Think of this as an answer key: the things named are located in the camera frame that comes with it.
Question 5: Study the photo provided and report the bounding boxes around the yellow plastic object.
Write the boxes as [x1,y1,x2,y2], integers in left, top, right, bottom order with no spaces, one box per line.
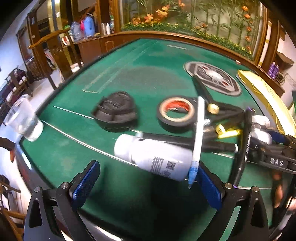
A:
[214,124,243,139]

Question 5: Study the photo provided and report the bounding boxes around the black scissors with gold pivot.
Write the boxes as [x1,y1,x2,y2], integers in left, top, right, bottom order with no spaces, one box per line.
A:
[193,75,249,126]

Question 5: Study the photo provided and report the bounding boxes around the small white bottle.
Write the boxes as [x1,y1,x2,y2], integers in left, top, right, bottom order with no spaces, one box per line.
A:
[252,130,273,144]

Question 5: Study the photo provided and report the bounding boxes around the wooden armchair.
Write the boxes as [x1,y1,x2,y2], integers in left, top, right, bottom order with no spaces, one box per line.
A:
[28,28,84,91]

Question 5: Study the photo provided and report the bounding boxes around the thick black marker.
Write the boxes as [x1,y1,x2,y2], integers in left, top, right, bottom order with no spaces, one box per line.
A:
[228,107,253,189]

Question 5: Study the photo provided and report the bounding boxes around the clear plastic cup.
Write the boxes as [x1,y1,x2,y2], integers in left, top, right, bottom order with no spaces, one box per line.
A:
[3,94,44,142]

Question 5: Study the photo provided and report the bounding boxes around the yellow box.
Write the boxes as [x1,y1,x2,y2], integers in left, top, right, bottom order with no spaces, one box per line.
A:
[236,70,296,137]

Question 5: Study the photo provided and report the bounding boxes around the black tape roll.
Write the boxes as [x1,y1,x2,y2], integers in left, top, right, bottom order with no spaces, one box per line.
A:
[157,95,199,127]

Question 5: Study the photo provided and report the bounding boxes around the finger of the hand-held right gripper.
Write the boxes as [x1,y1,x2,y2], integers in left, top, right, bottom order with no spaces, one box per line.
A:
[266,130,296,149]

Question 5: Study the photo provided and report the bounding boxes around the clear water jug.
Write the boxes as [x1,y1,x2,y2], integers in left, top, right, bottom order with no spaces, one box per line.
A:
[69,21,82,41]

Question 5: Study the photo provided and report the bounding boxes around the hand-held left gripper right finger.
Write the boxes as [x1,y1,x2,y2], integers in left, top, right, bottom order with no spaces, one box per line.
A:
[198,161,270,241]

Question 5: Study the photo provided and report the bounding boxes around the purple bottles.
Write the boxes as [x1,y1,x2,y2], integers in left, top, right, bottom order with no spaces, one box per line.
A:
[268,62,279,78]

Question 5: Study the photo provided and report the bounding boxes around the black lens cap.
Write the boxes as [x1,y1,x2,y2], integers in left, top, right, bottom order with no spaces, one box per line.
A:
[92,91,139,131]

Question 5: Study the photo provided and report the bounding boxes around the black marker with beige ends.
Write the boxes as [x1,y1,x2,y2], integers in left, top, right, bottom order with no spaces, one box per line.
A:
[136,131,239,153]

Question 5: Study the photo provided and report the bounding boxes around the blue thermos jug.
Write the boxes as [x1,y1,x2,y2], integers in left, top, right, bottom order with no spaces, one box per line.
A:
[83,15,96,39]

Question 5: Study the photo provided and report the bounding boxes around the artificial flower display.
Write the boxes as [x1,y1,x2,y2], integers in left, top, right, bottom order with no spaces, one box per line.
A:
[120,0,262,61]

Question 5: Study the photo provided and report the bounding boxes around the white labelled bottle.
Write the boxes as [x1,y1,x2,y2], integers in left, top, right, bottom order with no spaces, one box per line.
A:
[113,134,193,181]

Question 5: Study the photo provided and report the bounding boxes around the table centre control panel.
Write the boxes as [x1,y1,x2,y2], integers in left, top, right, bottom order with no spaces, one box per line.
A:
[183,61,242,96]

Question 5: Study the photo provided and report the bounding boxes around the white pen with blue cap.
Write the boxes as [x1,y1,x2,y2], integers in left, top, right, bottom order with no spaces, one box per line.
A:
[187,96,206,190]

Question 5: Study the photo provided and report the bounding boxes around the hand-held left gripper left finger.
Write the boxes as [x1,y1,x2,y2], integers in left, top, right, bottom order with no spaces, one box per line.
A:
[23,160,101,241]

